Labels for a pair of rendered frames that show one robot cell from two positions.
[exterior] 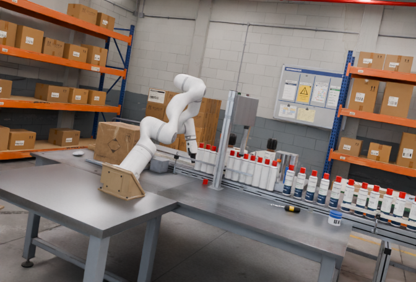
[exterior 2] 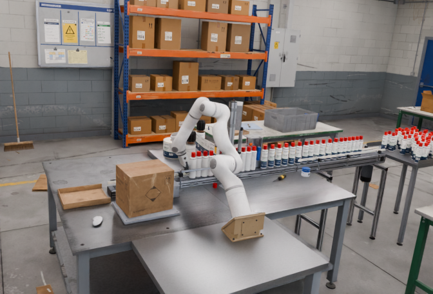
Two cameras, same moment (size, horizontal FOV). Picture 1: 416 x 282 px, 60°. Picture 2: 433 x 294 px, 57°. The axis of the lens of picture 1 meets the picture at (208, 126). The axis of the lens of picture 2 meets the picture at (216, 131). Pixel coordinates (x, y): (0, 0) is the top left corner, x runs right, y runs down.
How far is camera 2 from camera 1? 2.50 m
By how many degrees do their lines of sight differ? 55
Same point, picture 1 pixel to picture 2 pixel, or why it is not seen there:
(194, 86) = (225, 111)
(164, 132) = (240, 165)
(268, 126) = (32, 77)
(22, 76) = not seen: outside the picture
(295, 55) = not seen: outside the picture
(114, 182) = (249, 227)
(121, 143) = (161, 187)
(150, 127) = (229, 166)
